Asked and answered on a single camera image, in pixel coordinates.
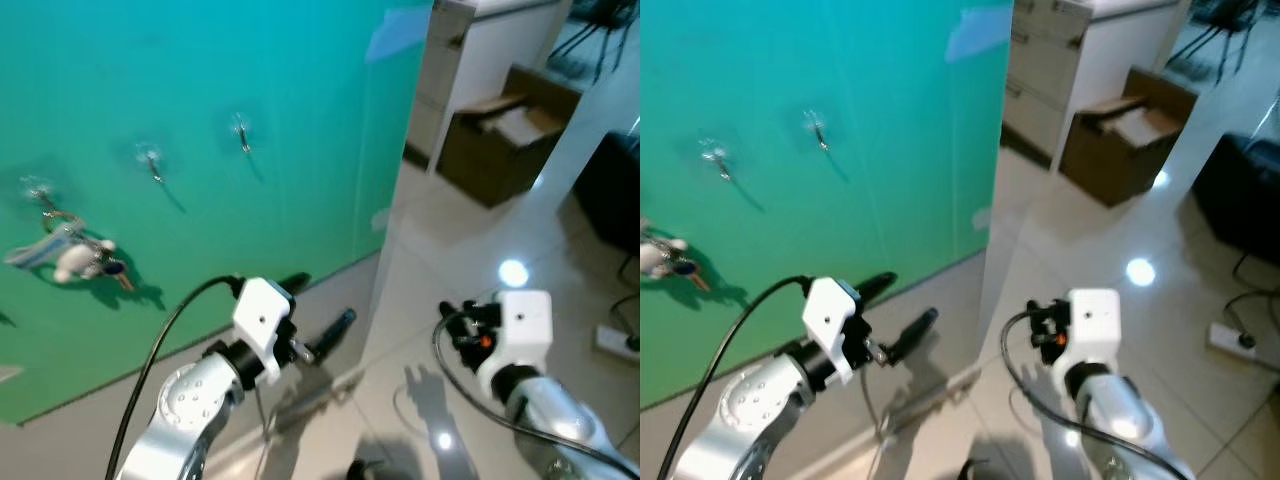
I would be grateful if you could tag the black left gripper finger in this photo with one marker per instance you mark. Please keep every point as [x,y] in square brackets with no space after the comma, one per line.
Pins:
[878,284]
[335,330]
[298,282]
[915,332]

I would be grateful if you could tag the clear tape patch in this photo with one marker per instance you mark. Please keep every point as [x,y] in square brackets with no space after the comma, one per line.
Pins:
[400,35]
[980,35]
[382,220]
[984,218]

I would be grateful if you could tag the white power strip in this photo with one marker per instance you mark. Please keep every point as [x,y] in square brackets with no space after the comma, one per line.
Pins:
[1232,336]
[618,342]

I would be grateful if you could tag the open brown cardboard box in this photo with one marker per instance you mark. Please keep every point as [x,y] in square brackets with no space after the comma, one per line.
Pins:
[490,150]
[1110,150]

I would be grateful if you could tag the black storage box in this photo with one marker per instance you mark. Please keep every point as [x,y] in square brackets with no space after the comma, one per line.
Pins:
[610,190]
[1240,200]

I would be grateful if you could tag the white cabinet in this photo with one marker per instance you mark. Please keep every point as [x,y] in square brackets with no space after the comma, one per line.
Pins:
[490,50]
[1100,50]

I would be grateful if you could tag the black chair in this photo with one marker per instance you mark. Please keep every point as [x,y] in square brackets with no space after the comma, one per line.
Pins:
[1230,12]
[605,12]

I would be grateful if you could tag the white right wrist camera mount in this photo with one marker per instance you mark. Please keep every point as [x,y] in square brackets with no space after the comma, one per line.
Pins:
[525,320]
[1095,320]

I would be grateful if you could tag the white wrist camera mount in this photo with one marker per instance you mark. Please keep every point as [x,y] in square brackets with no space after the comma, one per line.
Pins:
[828,315]
[525,320]
[258,315]
[1095,320]

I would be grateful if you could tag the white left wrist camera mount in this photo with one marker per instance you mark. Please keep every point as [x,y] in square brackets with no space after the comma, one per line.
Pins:
[828,315]
[258,315]

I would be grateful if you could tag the clear adhesive wall hook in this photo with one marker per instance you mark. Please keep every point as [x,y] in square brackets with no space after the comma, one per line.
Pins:
[715,155]
[240,128]
[38,190]
[150,158]
[815,122]

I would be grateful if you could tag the green wall board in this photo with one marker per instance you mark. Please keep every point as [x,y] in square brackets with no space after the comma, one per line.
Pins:
[800,60]
[200,60]

